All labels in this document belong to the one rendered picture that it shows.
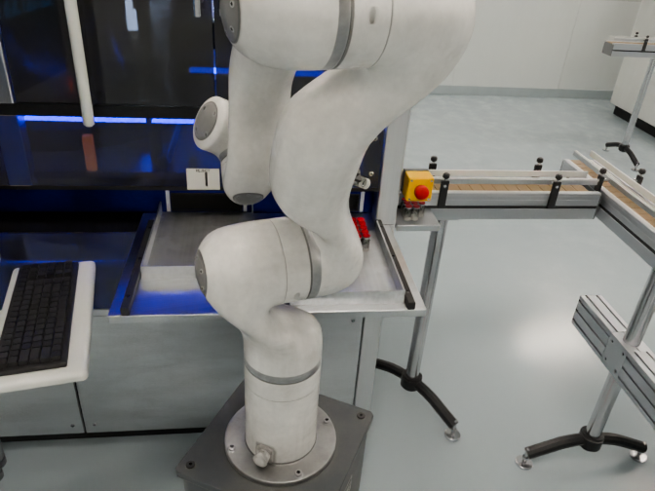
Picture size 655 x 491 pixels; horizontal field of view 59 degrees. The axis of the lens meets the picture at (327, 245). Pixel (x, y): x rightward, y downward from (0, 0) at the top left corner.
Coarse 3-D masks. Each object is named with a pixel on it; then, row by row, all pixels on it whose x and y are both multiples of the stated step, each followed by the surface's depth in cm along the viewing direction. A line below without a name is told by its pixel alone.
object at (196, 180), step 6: (186, 174) 150; (192, 174) 150; (198, 174) 150; (204, 174) 150; (210, 174) 150; (216, 174) 151; (192, 180) 151; (198, 180) 151; (204, 180) 151; (210, 180) 151; (216, 180) 151; (192, 186) 151; (198, 186) 152; (204, 186) 152; (210, 186) 152; (216, 186) 152
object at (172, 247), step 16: (160, 208) 160; (160, 224) 157; (176, 224) 157; (192, 224) 158; (208, 224) 158; (224, 224) 159; (160, 240) 150; (176, 240) 150; (192, 240) 150; (144, 256) 136; (160, 256) 143; (176, 256) 143; (192, 256) 144; (144, 272) 133; (160, 272) 134; (176, 272) 134; (192, 272) 135
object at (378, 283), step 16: (384, 240) 150; (368, 256) 149; (384, 256) 149; (368, 272) 142; (384, 272) 143; (352, 288) 136; (368, 288) 136; (384, 288) 136; (400, 288) 134; (304, 304) 129; (320, 304) 130; (336, 304) 130
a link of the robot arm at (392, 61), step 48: (384, 0) 45; (432, 0) 47; (384, 48) 48; (432, 48) 50; (336, 96) 56; (384, 96) 54; (288, 144) 58; (336, 144) 57; (288, 192) 63; (336, 192) 63; (336, 240) 71; (336, 288) 80
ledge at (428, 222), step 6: (426, 210) 174; (396, 216) 170; (402, 216) 170; (426, 216) 171; (432, 216) 171; (396, 222) 167; (402, 222) 167; (408, 222) 167; (414, 222) 167; (420, 222) 168; (426, 222) 168; (432, 222) 168; (438, 222) 168; (396, 228) 166; (402, 228) 166; (408, 228) 166; (414, 228) 166; (420, 228) 166; (426, 228) 167; (432, 228) 167; (438, 228) 167
